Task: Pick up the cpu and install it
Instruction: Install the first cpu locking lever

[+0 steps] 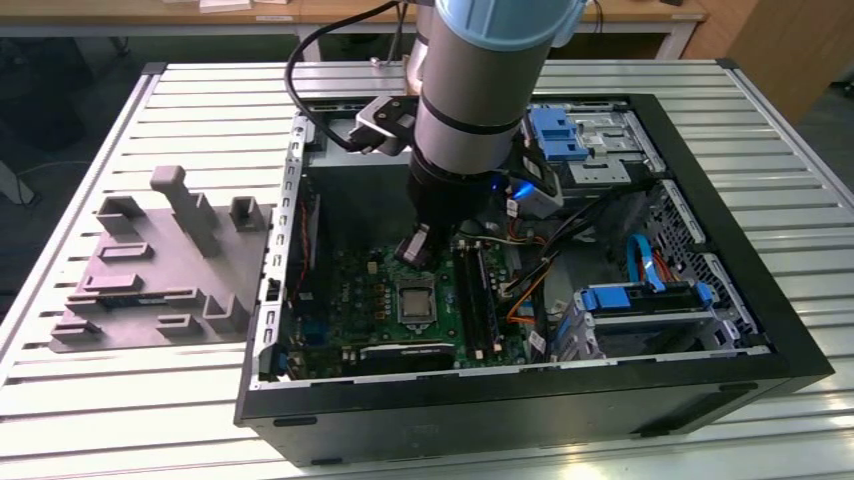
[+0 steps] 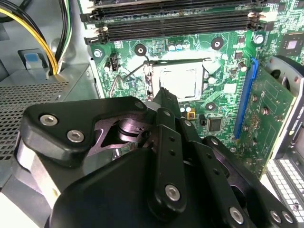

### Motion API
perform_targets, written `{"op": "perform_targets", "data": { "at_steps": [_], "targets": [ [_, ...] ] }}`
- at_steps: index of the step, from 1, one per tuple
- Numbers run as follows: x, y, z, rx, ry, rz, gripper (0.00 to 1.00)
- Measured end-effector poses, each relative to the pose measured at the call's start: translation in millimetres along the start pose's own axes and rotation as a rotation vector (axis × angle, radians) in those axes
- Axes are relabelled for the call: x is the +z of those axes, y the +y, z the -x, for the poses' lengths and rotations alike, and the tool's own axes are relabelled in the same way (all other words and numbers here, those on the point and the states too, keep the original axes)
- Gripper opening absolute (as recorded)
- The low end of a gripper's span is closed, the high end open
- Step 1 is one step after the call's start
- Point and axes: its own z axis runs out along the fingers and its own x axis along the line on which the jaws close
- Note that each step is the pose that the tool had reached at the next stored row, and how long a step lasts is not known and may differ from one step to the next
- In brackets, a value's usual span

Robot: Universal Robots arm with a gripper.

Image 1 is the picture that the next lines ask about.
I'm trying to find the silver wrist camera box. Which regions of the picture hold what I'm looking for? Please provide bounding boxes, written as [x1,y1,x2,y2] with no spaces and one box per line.
[349,94,421,157]
[504,167,566,220]

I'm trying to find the grey power supply unit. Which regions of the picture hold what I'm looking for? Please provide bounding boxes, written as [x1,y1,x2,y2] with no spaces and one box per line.
[306,118,429,239]

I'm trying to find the wooden cabinet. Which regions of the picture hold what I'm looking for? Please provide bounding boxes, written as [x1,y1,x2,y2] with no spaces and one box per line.
[686,0,854,126]

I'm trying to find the CPU socket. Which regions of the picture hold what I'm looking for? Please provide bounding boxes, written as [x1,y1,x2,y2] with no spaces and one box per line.
[394,278,443,332]

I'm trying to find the empty RAM slot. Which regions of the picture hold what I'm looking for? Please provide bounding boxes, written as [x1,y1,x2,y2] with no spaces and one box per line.
[456,243,481,357]
[462,243,489,356]
[470,243,496,354]

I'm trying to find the grey wire bundle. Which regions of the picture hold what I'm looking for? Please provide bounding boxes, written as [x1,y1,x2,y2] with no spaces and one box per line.
[460,218,544,247]

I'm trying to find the blue drive latch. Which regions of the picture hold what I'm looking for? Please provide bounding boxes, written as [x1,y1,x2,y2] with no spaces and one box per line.
[530,107,589,162]

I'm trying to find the green motherboard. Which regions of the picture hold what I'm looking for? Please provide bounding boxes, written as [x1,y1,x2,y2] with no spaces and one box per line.
[279,219,529,379]

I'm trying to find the RAM stick on rack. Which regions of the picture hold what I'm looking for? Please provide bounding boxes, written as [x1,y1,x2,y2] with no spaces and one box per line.
[98,295,170,307]

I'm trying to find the blue flat wire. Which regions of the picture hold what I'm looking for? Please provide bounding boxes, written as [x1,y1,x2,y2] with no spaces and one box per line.
[625,232,668,295]

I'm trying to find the black PC case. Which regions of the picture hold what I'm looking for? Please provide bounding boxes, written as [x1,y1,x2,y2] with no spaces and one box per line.
[233,92,837,469]

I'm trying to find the metal socket cover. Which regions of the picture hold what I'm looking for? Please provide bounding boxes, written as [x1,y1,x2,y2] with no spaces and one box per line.
[394,278,442,331]

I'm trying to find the black graphics card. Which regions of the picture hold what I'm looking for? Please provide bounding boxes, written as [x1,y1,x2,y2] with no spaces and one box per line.
[357,342,457,374]

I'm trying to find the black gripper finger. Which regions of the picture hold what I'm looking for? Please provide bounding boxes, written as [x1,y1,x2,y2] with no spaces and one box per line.
[391,221,465,272]

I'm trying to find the orange wire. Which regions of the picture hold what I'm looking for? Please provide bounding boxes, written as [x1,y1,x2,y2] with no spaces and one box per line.
[505,293,540,327]

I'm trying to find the grey parts rack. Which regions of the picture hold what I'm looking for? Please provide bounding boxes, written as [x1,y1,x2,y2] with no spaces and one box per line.
[50,164,277,354]

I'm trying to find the hard disk in blue carrier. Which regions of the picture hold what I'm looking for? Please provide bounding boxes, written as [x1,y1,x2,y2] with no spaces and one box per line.
[578,280,717,315]

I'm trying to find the wooden desk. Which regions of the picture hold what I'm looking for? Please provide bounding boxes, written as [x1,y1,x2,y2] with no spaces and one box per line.
[0,0,709,61]

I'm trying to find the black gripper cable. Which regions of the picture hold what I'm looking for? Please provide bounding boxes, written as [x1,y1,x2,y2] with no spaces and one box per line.
[285,0,406,154]

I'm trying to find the black wire bundle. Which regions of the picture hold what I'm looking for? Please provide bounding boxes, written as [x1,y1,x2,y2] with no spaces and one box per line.
[504,182,654,297]

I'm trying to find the metal optical drive cage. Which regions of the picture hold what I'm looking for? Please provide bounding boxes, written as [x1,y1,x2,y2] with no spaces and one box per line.
[521,107,669,217]

